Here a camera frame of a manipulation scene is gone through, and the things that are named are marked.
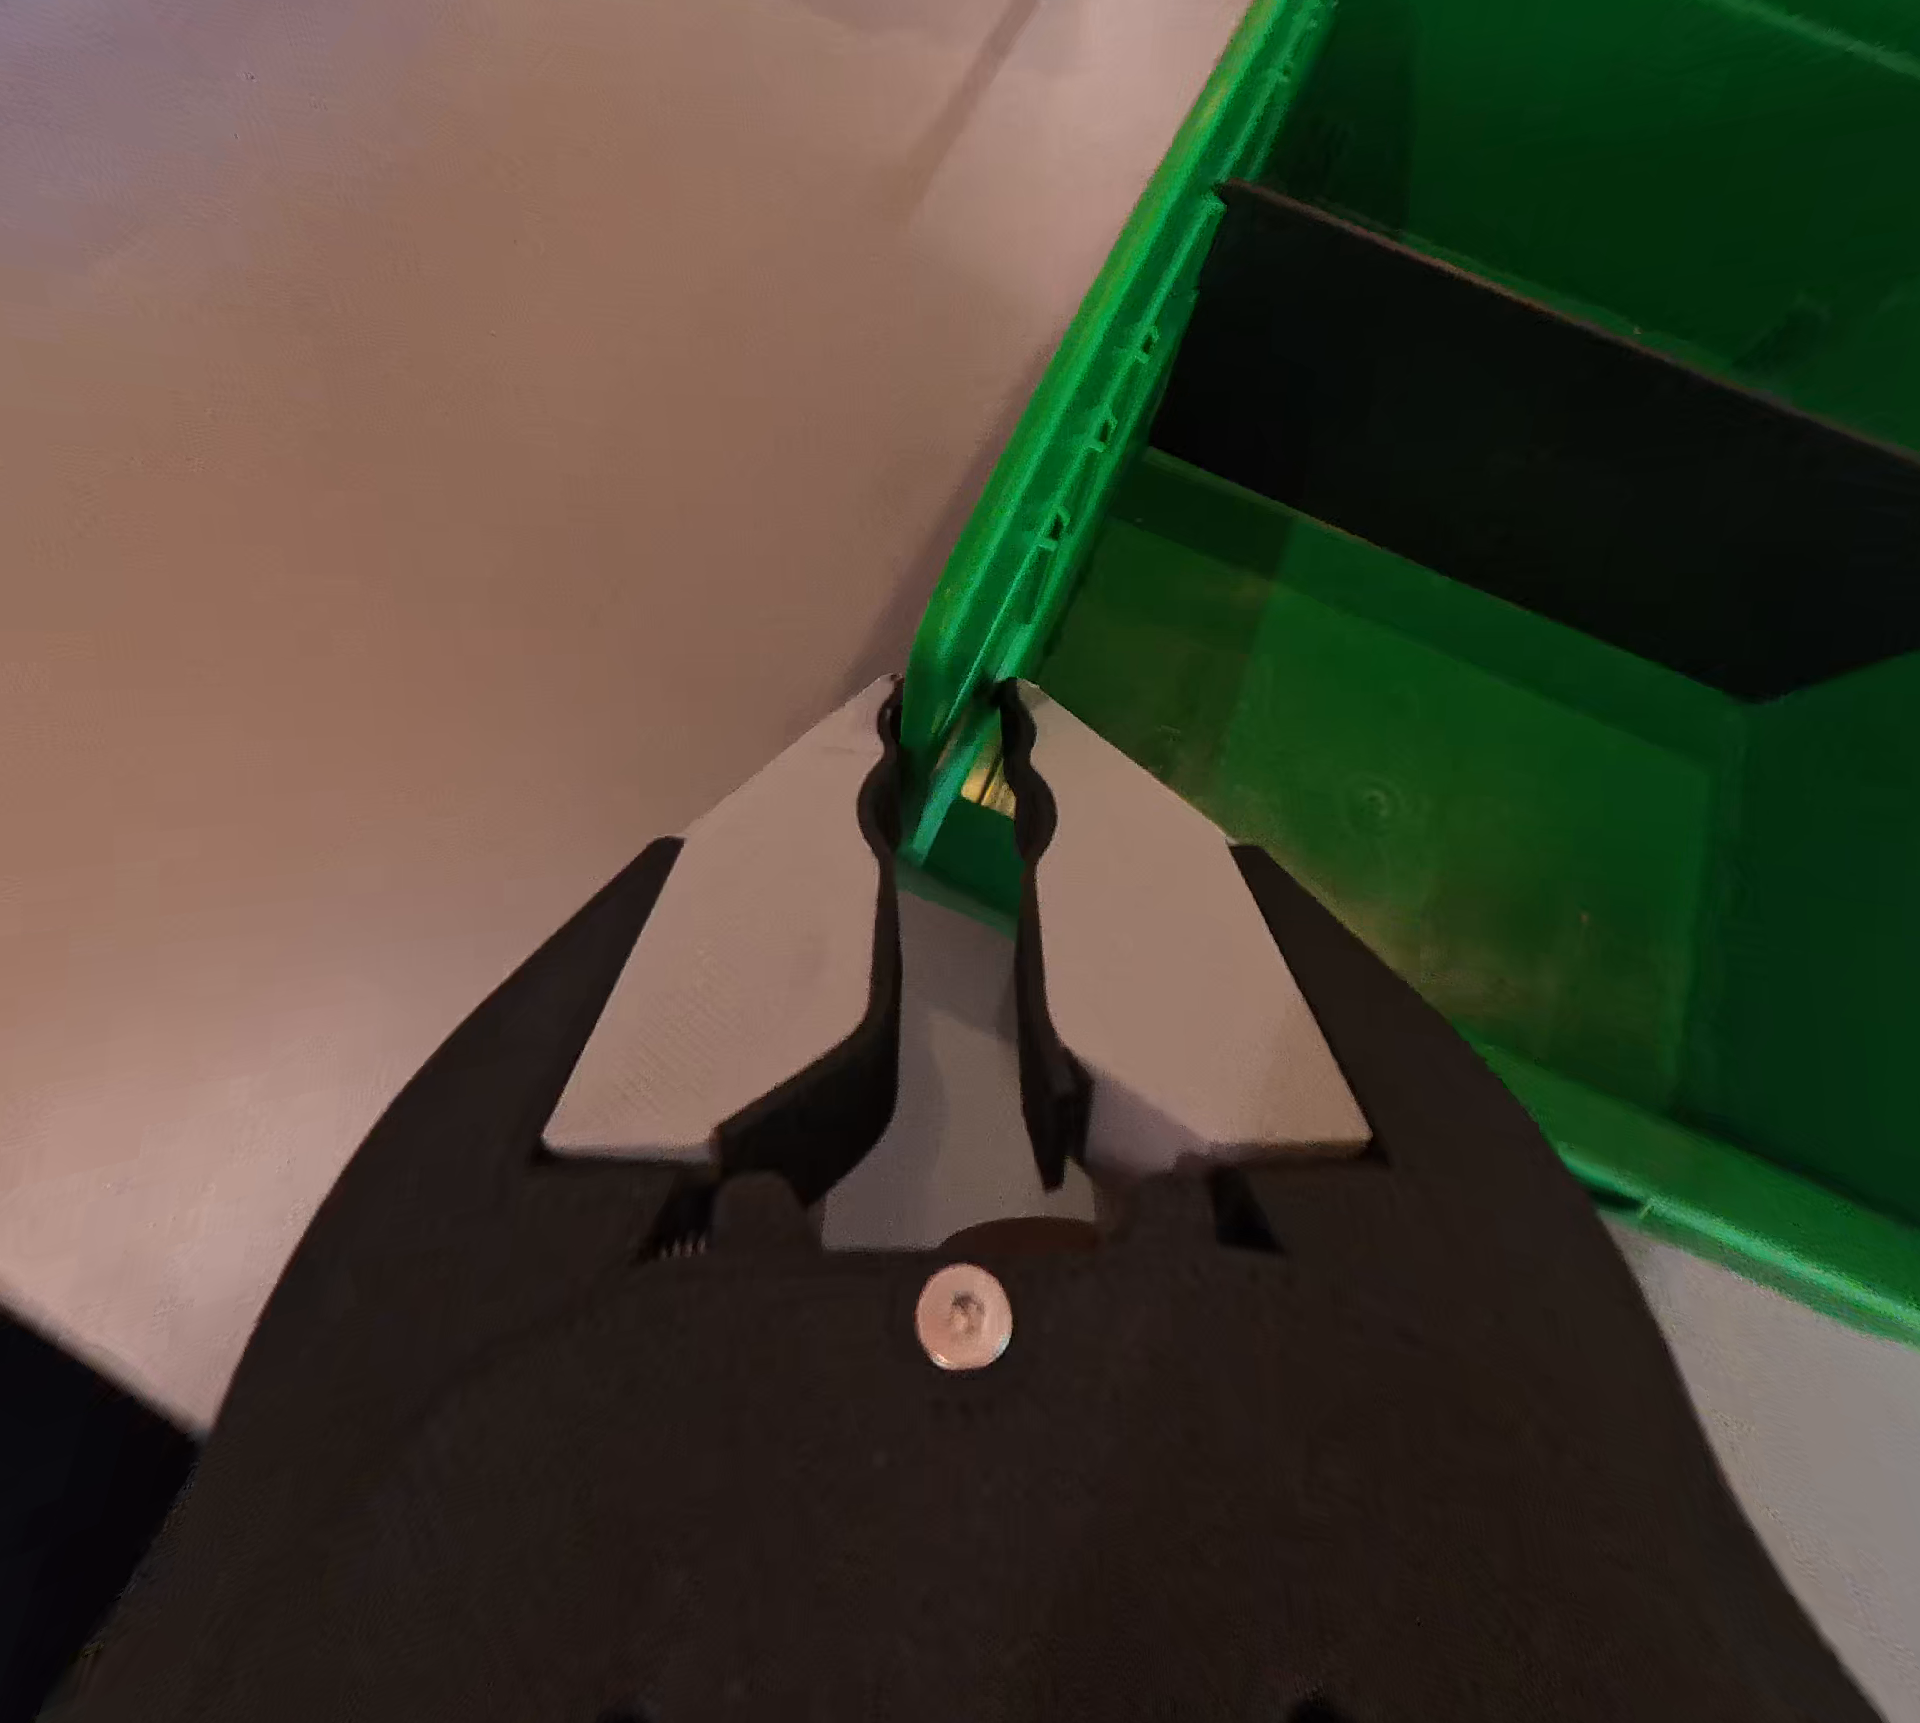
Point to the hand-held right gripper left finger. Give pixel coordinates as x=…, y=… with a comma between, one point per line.
x=721, y=973

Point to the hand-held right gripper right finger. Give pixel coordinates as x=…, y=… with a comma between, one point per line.
x=1184, y=973

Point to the green plastic bin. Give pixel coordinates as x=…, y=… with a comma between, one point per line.
x=1425, y=777

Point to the black bin divider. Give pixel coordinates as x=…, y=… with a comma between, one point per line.
x=1501, y=447

